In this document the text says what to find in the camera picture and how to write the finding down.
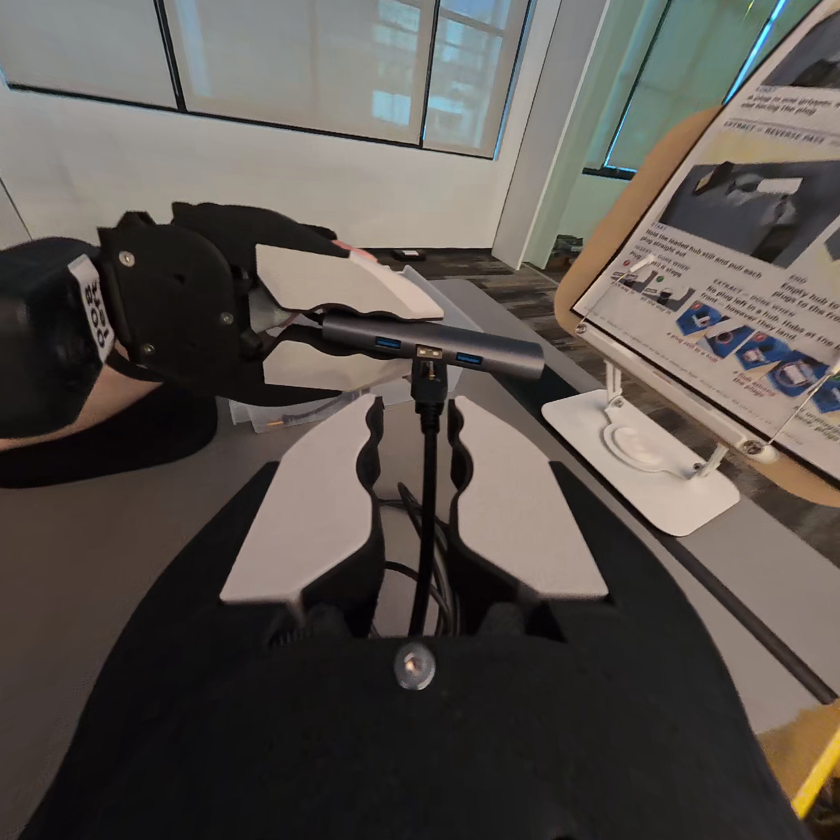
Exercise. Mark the clear plastic bin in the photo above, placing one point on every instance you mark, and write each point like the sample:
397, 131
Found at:
453, 315

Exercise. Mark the person's left forearm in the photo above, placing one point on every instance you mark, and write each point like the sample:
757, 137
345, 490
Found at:
138, 381

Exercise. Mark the small black floor device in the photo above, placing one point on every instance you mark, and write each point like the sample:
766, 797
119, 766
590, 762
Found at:
410, 252

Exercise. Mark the instruction poster board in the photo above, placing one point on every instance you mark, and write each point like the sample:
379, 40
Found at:
735, 236

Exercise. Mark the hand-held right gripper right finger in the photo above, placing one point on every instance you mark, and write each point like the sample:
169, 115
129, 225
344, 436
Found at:
532, 525

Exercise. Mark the yellow plastic bin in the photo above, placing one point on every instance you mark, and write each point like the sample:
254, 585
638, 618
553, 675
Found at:
814, 775

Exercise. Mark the black quilted cushion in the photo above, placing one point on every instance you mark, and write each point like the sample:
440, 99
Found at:
118, 446

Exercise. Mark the grey metal USB hub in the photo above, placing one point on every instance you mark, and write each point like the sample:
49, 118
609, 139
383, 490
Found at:
499, 352

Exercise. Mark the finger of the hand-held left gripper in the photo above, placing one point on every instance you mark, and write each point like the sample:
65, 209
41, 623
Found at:
341, 282
295, 374

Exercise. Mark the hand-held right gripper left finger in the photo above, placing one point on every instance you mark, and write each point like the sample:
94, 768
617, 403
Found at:
309, 525

